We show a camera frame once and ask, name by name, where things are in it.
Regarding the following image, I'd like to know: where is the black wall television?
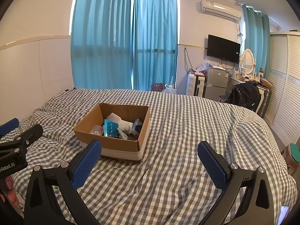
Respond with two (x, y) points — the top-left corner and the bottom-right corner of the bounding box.
(207, 34), (241, 64)

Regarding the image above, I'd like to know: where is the white oval mirror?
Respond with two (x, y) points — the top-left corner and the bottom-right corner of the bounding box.
(239, 48), (255, 75)

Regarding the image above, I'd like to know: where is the white dressing table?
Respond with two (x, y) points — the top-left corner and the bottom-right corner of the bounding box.
(231, 75), (273, 89)

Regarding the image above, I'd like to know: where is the clear floss pick jar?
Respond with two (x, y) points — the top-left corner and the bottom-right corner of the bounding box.
(89, 125), (104, 136)

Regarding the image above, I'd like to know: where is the blue curtain right panel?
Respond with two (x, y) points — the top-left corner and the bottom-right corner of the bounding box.
(132, 0), (178, 90)

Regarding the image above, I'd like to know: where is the silver mini fridge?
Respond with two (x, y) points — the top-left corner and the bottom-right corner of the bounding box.
(203, 67), (229, 101)

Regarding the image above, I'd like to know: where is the blue curtain panel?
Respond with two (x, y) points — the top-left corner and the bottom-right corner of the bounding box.
(71, 0), (132, 89)
(132, 0), (178, 90)

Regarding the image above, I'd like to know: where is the grey white sock bundle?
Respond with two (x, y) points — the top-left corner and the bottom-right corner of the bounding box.
(106, 113), (133, 134)

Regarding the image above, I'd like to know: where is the operator hand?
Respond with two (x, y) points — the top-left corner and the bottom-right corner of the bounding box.
(1, 176), (19, 207)

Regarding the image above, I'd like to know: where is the green topped stool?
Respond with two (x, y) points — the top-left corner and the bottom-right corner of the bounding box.
(281, 143), (300, 176)

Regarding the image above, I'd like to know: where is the white louvred wardrobe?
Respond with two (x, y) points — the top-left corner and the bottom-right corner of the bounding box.
(264, 32), (299, 146)

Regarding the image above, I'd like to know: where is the white suitcase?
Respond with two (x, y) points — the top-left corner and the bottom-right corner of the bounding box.
(186, 73), (205, 98)

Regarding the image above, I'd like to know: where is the silver blister pill pack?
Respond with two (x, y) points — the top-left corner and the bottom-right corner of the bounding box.
(104, 119), (119, 138)

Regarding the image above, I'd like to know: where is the brown cardboard box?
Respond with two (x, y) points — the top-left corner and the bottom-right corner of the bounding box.
(74, 103), (151, 163)

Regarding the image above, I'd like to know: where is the white air conditioner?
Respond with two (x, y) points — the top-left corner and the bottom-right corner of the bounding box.
(201, 0), (242, 22)

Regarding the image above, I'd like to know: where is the blue patterned tissue pack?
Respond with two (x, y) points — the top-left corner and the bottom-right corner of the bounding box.
(132, 118), (143, 133)

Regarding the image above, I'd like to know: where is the blue curtain left panel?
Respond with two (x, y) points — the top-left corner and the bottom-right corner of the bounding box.
(71, 0), (132, 89)

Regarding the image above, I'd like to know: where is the blue side window curtain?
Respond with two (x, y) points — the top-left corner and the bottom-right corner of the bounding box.
(242, 4), (271, 78)

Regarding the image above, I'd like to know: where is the plastic bag on fridge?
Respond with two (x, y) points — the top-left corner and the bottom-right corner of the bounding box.
(196, 59), (210, 72)

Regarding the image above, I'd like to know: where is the black jacket on chair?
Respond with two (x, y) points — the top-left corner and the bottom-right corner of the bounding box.
(225, 81), (261, 112)

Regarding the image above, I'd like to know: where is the clear water jug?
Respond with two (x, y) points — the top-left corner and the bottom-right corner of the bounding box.
(162, 84), (176, 95)

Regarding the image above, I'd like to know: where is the red patterned bag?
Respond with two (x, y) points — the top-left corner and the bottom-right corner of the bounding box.
(151, 83), (165, 92)

